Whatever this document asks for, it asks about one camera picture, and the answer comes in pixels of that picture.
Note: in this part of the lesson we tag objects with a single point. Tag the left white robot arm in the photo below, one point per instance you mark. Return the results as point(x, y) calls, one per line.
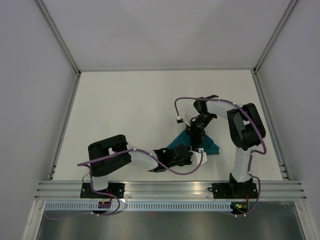
point(155, 161)

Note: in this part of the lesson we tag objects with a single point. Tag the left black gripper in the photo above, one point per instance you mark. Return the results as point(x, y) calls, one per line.
point(189, 162)

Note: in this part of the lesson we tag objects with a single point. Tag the teal cloth napkin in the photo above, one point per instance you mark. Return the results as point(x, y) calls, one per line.
point(208, 145)

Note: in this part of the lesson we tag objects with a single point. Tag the left aluminium frame post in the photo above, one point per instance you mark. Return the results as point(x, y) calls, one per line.
point(57, 35)

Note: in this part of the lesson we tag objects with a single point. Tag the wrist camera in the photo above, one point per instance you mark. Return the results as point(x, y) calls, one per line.
point(198, 156)
point(182, 120)

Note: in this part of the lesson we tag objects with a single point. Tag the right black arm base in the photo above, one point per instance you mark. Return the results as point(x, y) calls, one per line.
point(233, 192)

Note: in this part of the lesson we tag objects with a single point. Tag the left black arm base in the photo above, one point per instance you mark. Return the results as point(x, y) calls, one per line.
point(115, 189)

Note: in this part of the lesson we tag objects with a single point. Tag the right aluminium frame post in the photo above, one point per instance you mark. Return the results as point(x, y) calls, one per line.
point(275, 34)

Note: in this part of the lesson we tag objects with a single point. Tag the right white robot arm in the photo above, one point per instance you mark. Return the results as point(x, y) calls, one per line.
point(246, 132)

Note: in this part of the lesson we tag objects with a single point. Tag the aluminium mounting rail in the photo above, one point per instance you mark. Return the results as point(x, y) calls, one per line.
point(169, 190)

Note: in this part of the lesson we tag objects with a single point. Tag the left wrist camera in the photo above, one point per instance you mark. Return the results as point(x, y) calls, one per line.
point(198, 156)

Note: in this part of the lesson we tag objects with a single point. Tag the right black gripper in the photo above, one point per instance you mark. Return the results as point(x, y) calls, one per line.
point(195, 134)

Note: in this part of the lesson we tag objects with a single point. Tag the white slotted cable duct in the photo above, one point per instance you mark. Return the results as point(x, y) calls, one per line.
point(175, 206)

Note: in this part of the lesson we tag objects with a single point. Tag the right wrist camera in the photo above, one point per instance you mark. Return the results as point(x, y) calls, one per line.
point(182, 120)

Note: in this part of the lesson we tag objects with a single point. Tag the aluminium frame post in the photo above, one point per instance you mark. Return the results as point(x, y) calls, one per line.
point(57, 35)
point(275, 34)

